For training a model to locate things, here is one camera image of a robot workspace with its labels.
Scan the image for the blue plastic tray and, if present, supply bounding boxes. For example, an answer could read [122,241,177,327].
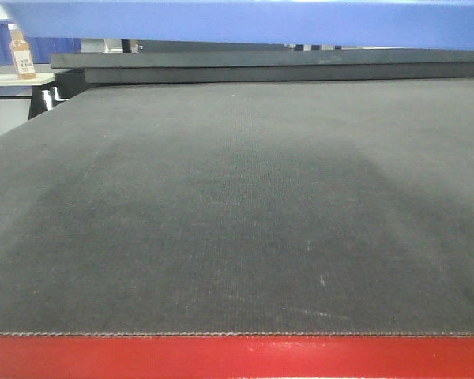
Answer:
[2,1,474,50]

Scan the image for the dark grey fabric mat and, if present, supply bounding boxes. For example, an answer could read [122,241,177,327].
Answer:
[0,79,474,336]

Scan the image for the orange juice bottle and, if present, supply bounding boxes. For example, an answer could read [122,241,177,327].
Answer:
[8,24,36,80]

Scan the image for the white side table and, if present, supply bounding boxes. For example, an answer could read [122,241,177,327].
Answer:
[0,73,55,120]

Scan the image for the blue storage crates stack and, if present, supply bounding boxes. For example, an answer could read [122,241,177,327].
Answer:
[0,20,81,66]

